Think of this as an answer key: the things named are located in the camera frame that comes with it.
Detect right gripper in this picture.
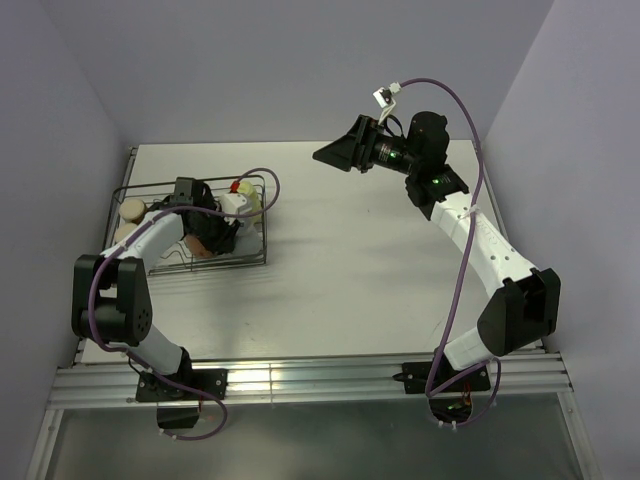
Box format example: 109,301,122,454
313,115,421,176

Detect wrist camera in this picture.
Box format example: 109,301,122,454
372,82,402,124
219,181,253,228

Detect purple cable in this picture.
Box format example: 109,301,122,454
87,168,281,442
399,77,503,426

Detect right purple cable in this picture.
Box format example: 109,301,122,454
399,77,503,426

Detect cream and brown tumbler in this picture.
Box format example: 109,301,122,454
119,198,147,224

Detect pale yellow mug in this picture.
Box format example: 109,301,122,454
237,180,261,226

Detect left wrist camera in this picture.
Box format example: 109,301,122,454
219,181,253,228

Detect light blue mug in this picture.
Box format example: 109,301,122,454
232,226,262,257

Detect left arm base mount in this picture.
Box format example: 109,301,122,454
135,360,228,441

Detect pink patterned mug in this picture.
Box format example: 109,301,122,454
184,235,216,259

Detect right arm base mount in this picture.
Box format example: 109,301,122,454
397,357,494,399

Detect wire dish rack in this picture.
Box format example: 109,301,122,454
106,174,268,275

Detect aluminium mounting rail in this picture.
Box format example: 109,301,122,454
46,349,573,410

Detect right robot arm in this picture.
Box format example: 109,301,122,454
312,111,561,390

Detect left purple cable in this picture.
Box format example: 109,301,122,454
87,168,281,442

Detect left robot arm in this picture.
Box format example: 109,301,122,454
71,177,252,399

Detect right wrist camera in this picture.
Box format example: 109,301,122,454
372,82,402,124

